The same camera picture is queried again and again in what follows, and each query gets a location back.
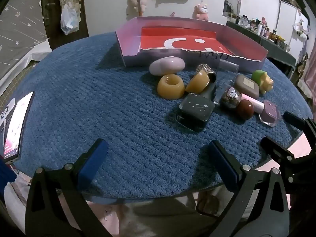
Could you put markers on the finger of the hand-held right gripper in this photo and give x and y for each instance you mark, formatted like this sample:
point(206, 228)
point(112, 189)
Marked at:
point(275, 147)
point(293, 119)

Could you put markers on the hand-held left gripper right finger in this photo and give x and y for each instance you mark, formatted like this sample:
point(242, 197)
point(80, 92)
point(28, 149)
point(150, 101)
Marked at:
point(223, 163)

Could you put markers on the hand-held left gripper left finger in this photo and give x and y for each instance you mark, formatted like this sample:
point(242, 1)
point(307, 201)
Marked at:
point(95, 160)

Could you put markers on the pink nail polish bottle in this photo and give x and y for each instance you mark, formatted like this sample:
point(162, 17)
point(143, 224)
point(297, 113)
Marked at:
point(270, 113)

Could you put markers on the green and yellow toy figure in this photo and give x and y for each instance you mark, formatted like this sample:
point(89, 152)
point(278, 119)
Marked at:
point(259, 76)

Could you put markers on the brown square case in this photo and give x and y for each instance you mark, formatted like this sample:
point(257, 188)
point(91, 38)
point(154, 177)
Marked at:
point(246, 86)

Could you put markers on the dark star-print polish bottle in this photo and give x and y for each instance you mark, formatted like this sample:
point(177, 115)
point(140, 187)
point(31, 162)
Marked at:
point(197, 106)

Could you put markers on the clear glass cup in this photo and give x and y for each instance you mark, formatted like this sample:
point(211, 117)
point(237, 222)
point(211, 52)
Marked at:
point(229, 79)

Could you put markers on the pink rounded mirror case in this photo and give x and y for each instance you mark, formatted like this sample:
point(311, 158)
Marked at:
point(166, 65)

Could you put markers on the pink cardboard box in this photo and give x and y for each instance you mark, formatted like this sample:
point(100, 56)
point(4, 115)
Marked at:
point(127, 47)

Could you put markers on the pink curtain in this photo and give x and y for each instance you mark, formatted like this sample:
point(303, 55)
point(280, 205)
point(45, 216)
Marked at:
point(308, 79)

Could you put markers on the blue textured mat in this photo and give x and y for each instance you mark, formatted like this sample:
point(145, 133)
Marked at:
point(123, 118)

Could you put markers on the person's light pink clothing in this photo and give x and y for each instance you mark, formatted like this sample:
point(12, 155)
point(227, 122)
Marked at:
point(148, 217)

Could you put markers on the smartphone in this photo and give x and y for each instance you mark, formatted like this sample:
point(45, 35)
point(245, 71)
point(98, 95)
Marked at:
point(16, 128)

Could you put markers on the white plush toy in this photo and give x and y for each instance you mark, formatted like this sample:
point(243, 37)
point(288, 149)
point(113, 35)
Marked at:
point(301, 29)

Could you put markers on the row of cosmetic bottles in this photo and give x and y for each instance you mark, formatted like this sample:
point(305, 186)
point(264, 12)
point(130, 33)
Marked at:
point(264, 28)

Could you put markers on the side table with dark cloth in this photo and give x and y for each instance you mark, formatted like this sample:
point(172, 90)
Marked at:
point(246, 32)

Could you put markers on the white cabinet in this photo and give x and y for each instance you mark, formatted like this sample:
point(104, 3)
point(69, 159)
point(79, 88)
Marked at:
point(287, 19)

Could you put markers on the dark brown door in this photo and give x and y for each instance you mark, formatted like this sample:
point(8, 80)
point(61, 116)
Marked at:
point(54, 34)

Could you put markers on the red paper sheet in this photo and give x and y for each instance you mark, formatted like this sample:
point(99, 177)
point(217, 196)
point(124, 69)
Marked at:
point(153, 39)

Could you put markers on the pink horned plush toy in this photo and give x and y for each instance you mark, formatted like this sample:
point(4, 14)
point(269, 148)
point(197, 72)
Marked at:
point(202, 12)

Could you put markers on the clear plastic bag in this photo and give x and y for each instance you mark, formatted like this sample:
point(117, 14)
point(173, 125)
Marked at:
point(69, 19)

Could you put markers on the grey star-print sheet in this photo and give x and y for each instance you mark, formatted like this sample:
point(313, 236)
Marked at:
point(22, 24)

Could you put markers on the pale pink plush toy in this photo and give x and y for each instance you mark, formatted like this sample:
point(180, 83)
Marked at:
point(133, 2)

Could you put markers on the orange and grey pole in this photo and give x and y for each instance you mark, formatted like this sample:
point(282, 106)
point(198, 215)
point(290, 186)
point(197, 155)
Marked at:
point(140, 2)

